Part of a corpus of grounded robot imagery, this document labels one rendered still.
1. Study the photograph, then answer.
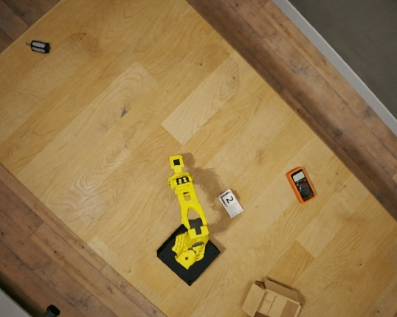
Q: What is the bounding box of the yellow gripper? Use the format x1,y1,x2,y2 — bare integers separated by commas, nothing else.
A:
168,156,190,179

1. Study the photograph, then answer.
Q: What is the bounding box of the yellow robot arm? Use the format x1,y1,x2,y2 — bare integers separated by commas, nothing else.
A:
168,174,209,268

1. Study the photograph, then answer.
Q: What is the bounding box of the white cube with black number 2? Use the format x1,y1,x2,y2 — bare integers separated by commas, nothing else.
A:
220,192,237,207

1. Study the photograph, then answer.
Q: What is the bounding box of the white rectangular tray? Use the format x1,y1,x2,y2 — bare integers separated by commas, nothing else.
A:
217,189,243,217

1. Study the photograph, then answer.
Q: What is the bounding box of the orange digital multimeter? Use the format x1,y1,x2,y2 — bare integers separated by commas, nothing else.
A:
286,167,316,203

